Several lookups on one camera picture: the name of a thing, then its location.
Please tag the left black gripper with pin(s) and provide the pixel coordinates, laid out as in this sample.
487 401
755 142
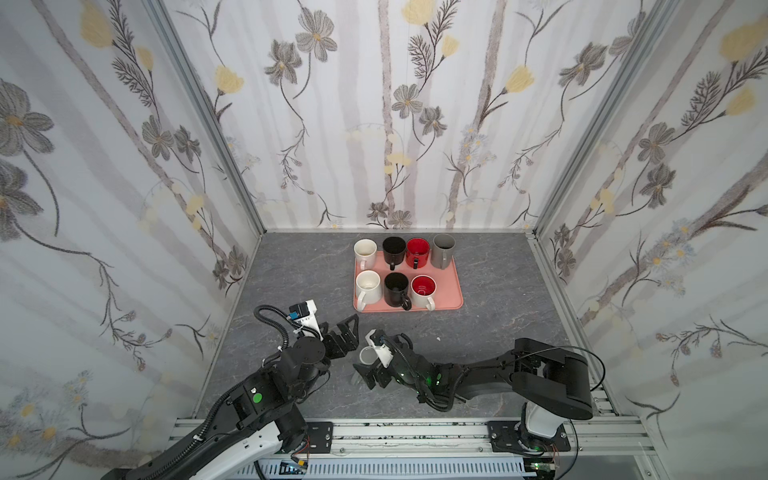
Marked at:
350 343

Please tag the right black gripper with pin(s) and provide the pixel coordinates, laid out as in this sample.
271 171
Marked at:
390 365

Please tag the small grey mug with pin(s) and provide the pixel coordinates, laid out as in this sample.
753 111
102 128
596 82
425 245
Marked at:
368 356

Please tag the white ribbed upside-down mug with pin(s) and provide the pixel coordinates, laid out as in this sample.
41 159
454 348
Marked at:
368 289

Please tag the black interior steel mug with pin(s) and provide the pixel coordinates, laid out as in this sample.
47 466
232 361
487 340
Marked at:
396 291

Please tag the cream upside-down mug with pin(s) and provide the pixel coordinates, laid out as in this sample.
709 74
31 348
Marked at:
422 292

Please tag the pale pink mug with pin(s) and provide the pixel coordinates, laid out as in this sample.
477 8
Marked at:
365 251

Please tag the dark mug white base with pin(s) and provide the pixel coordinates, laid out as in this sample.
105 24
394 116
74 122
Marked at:
394 251

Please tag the red mug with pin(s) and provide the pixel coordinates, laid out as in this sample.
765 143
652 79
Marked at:
417 253

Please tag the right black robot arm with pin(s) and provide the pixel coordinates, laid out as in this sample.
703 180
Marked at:
555 378

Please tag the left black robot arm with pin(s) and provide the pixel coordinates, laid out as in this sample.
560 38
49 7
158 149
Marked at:
259 416

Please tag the pink rectangular tray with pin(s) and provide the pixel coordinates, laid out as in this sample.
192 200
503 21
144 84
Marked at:
447 296

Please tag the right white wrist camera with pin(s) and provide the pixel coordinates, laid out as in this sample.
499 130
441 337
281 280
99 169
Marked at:
376 338

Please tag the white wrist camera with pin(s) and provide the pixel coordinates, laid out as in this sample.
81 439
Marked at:
302 317
376 338

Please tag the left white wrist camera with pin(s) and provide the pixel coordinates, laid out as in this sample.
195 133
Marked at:
302 317

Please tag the white perforated cable duct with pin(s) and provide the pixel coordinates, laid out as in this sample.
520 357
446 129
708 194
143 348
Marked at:
390 468

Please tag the aluminium mounting rail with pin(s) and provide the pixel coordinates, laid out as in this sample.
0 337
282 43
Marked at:
468 437

